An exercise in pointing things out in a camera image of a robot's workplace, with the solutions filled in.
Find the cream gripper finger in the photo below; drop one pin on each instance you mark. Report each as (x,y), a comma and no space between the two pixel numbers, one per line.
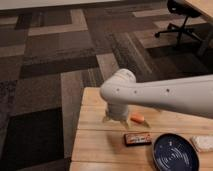
(125,124)
(106,119)

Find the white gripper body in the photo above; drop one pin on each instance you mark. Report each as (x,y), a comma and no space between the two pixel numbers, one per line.
(117,112)

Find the dark blue ceramic bowl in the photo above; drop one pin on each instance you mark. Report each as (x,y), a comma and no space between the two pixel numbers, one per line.
(172,152)

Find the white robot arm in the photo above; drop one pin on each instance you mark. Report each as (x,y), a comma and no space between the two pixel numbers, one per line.
(191,95)

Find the orange carrot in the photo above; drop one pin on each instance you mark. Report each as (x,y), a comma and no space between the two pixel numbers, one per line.
(139,119)

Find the dark snack bar packet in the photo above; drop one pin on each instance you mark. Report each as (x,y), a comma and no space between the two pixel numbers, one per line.
(135,139)

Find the white sponge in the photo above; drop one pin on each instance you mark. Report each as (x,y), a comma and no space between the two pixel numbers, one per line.
(203,143)

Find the light wooden desk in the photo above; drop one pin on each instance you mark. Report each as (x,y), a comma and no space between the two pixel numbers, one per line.
(205,7)

